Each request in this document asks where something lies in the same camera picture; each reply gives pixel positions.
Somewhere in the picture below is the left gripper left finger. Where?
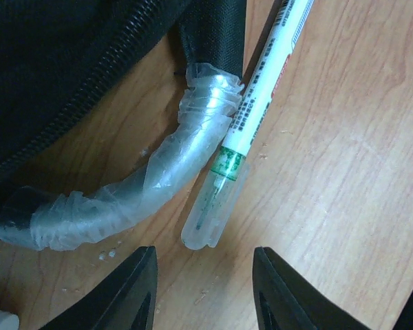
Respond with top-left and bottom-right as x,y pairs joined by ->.
44,246 -> 158,329

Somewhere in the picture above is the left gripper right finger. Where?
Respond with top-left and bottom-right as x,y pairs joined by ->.
253,247 -> 368,329

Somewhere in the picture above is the silver white pen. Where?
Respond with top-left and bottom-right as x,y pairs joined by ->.
181,0 -> 314,250

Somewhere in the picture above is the black student backpack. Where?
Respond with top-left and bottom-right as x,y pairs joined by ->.
0,1 -> 246,251

